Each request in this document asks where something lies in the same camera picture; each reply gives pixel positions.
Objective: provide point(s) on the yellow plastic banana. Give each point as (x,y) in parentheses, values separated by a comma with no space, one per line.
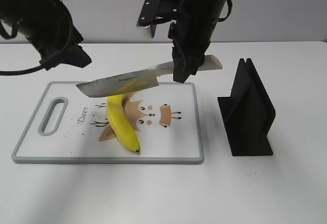
(118,121)

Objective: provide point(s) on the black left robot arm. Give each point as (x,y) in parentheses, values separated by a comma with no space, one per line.
(48,26)

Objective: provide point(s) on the black knife stand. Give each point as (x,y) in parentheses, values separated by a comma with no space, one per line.
(247,113)

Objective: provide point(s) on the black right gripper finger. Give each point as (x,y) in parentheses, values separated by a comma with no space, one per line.
(195,61)
(181,71)

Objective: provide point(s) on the white grey-rimmed cutting board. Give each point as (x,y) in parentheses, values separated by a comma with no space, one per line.
(68,127)

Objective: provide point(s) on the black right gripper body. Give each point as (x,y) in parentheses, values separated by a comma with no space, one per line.
(191,35)

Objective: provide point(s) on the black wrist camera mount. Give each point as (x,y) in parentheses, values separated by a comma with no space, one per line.
(156,12)

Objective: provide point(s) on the white-handled kitchen knife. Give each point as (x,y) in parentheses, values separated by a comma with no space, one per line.
(127,82)

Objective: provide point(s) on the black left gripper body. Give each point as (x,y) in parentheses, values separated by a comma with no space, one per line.
(62,48)

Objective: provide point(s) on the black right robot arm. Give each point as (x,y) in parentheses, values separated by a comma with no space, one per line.
(222,8)

